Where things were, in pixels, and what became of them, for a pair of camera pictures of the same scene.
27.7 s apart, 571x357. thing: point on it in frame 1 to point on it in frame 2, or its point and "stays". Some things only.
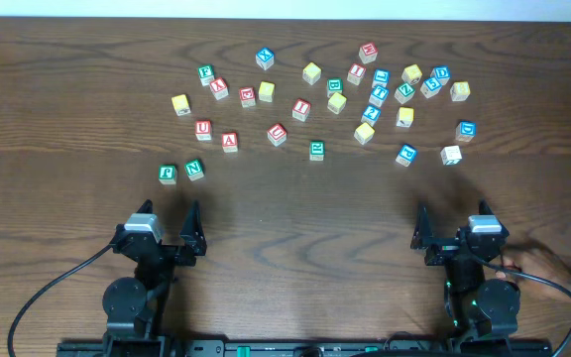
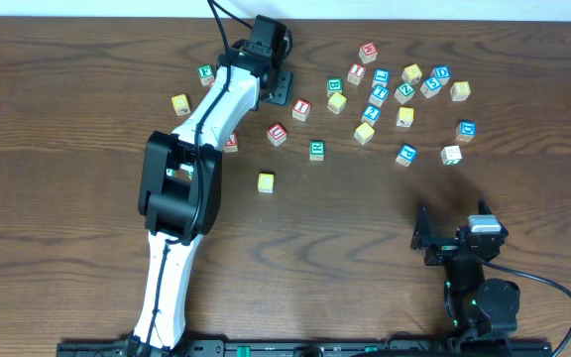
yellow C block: x=311 y=72 to x=266 y=182
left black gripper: x=168 y=250 to x=280 y=90
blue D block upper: x=441 y=73 stays
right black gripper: x=450 y=251 stays
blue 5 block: x=430 y=87 stays
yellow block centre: x=337 y=103 stays
